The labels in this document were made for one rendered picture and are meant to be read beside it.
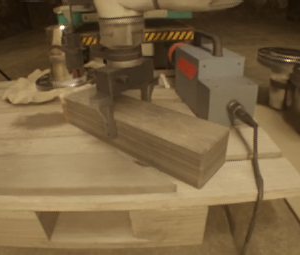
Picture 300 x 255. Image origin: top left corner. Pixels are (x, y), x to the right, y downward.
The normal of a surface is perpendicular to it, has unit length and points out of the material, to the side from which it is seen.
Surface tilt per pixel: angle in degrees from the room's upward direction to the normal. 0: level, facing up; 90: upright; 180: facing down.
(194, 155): 90
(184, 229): 90
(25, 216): 90
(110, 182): 0
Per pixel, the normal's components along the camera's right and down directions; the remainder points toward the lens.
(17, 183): -0.04, -0.87
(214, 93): 0.20, 0.47
